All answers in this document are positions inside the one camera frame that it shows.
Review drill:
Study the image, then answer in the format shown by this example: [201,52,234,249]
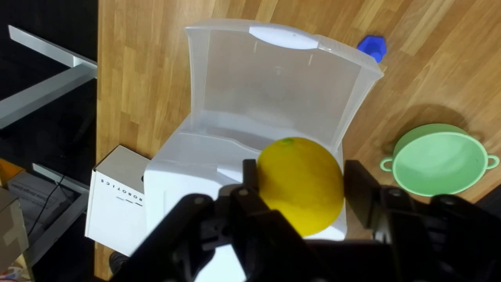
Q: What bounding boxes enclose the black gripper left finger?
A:
[240,158,264,202]

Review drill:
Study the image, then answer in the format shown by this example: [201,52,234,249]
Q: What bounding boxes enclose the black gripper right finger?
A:
[342,158,389,232]

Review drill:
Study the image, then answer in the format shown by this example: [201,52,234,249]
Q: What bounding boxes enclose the yellow lemon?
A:
[256,136,347,238]

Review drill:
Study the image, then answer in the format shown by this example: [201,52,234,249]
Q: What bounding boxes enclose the translucent plastic drawer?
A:
[184,19,387,158]

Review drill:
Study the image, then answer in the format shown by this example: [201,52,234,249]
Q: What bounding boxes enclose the white printed box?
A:
[84,144,154,259]

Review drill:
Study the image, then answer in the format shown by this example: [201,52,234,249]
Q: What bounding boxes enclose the blue plastic peg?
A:
[356,33,389,64]

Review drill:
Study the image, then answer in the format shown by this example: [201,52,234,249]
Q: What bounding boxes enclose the green pot with handles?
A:
[380,122,501,199]

